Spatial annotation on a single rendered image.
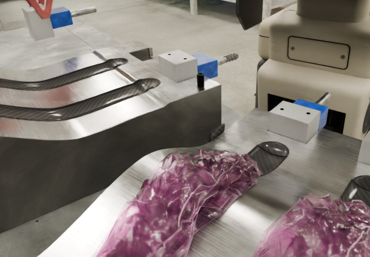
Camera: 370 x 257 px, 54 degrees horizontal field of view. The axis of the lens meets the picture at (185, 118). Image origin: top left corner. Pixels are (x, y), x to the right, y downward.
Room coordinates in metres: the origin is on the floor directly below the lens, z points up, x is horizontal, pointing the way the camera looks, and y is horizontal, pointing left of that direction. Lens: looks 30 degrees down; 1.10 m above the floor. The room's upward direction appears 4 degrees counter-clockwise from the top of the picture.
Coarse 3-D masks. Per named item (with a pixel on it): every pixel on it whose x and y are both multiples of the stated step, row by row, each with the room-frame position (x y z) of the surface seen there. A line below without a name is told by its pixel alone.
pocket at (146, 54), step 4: (148, 48) 0.62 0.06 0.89; (152, 48) 0.62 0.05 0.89; (132, 52) 0.60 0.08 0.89; (136, 52) 0.61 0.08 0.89; (140, 52) 0.61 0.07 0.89; (144, 52) 0.62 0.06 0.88; (148, 52) 0.62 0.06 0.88; (152, 52) 0.62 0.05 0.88; (136, 56) 0.61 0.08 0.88; (140, 56) 0.61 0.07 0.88; (144, 56) 0.62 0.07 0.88; (148, 56) 0.62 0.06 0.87; (152, 56) 0.62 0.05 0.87; (140, 60) 0.61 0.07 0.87; (144, 60) 0.61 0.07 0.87
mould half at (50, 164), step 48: (144, 48) 0.62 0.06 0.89; (0, 96) 0.41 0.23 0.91; (48, 96) 0.46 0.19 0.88; (144, 96) 0.43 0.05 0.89; (192, 96) 0.42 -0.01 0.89; (0, 144) 0.30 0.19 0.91; (48, 144) 0.33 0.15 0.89; (96, 144) 0.35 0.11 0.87; (144, 144) 0.38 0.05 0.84; (192, 144) 0.42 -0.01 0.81; (0, 192) 0.30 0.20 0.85; (48, 192) 0.32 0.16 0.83
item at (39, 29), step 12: (24, 12) 0.67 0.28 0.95; (36, 12) 0.66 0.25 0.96; (60, 12) 0.68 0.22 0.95; (72, 12) 0.71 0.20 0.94; (84, 12) 0.72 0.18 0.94; (36, 24) 0.66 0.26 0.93; (48, 24) 0.67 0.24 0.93; (60, 24) 0.68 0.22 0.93; (72, 24) 0.69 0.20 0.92; (36, 36) 0.65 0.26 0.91; (48, 36) 0.66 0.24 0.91
